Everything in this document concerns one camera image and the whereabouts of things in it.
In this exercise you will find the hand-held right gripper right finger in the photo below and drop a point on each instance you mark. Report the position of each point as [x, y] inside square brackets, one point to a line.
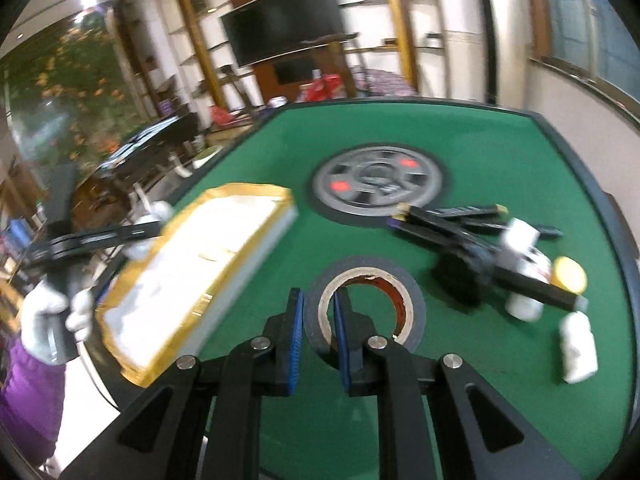
[342, 340]

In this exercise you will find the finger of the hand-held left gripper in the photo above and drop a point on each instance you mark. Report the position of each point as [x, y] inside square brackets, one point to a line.
[110, 236]

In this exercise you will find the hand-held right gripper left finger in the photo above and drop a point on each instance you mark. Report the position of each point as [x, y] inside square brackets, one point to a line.
[296, 340]

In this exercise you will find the black tape roll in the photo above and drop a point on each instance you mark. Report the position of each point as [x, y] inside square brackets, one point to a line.
[320, 305]

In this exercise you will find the white box with gold trim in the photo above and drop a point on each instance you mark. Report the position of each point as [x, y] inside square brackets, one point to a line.
[200, 270]

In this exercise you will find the black fan-shaped plastic part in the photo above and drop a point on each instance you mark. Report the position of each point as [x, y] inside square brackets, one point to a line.
[460, 277]

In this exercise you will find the black marker pen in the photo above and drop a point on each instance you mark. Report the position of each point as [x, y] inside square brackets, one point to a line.
[440, 232]

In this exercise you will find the white plastic bottle red label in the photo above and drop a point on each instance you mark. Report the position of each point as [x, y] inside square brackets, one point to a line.
[520, 237]

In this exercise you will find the person's left forearm purple sleeve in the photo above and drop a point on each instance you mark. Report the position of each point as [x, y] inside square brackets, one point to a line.
[27, 400]

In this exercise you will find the person's left hand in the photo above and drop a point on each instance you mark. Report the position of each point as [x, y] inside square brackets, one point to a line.
[37, 310]

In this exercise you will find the black side table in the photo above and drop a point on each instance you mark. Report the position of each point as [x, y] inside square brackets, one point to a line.
[150, 140]

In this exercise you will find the grey round table centre panel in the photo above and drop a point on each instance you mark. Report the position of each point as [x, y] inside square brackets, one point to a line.
[380, 182]

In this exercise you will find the red plastic bag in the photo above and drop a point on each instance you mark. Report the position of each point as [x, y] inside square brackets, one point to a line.
[322, 87]

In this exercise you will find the patterned cloth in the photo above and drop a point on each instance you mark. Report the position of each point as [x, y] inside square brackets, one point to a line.
[385, 81]

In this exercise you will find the black flat television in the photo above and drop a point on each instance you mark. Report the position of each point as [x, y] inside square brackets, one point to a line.
[282, 17]

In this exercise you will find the black upright pole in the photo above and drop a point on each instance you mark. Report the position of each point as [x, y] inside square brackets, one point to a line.
[490, 35]

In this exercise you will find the window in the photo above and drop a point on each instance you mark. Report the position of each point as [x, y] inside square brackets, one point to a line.
[590, 15]

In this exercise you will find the flower wall mural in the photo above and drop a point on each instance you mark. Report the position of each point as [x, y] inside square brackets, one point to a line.
[65, 90]

